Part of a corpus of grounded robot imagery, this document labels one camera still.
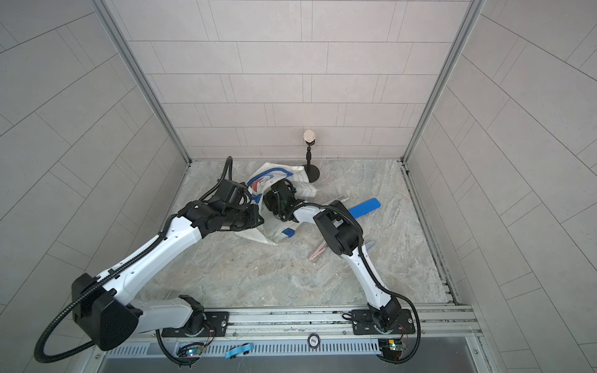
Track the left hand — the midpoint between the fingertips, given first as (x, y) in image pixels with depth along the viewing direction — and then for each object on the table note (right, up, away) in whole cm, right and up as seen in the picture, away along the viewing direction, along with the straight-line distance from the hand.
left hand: (269, 217), depth 77 cm
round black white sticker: (+15, -36, -8) cm, 39 cm away
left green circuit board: (-19, -35, -13) cm, 42 cm away
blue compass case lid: (+38, 0, +24) cm, 45 cm away
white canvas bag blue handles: (+1, -5, +8) cm, 10 cm away
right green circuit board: (+38, -37, -9) cm, 54 cm away
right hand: (-8, +5, +23) cm, 25 cm away
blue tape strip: (-4, -36, -10) cm, 37 cm away
